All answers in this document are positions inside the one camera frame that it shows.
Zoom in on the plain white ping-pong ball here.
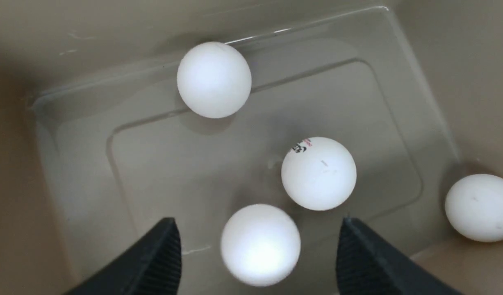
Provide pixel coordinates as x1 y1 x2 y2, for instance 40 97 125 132
220 204 301 287

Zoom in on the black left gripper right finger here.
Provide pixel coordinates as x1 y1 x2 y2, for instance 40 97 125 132
335 217 459 295

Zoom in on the white ping-pong ball with logo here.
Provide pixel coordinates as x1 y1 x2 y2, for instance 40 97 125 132
281 137 357 211

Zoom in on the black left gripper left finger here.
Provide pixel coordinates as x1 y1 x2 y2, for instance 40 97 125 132
66 217 182 295

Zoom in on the olive green plastic bin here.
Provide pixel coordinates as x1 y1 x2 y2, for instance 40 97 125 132
0 0 503 295

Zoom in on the white ping-pong ball front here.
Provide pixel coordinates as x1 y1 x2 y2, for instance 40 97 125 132
177 42 253 119

